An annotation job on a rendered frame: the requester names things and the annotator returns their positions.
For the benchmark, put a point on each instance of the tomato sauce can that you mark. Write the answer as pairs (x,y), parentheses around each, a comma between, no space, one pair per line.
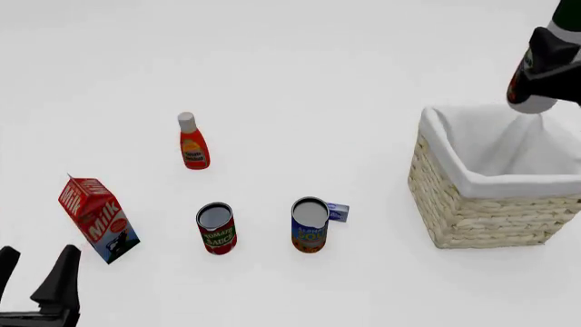
(219,235)

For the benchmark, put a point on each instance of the woven straw basket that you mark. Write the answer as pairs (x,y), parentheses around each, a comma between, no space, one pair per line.
(458,211)

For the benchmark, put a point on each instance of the red milk carton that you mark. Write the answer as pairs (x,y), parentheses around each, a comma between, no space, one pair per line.
(97,218)

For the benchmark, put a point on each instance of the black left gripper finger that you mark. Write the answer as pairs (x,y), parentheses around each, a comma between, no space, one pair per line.
(7,264)
(61,279)

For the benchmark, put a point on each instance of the white cloth basket liner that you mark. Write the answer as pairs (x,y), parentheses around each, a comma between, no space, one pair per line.
(499,150)

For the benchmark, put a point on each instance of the dark salad dressing bottle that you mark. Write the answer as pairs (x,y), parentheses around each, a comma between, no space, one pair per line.
(522,73)

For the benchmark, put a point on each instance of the alphabet soup can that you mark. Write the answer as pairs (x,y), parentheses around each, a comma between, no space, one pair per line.
(310,235)

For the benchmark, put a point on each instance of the small blue white box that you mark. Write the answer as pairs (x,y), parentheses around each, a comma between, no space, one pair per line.
(338,213)

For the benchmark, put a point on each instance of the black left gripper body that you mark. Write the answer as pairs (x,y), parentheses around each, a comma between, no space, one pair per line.
(32,318)

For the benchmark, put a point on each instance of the red ketchup bottle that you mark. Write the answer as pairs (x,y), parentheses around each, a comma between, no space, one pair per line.
(194,150)

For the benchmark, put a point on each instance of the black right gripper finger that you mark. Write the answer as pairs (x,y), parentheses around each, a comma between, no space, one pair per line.
(554,51)
(556,83)

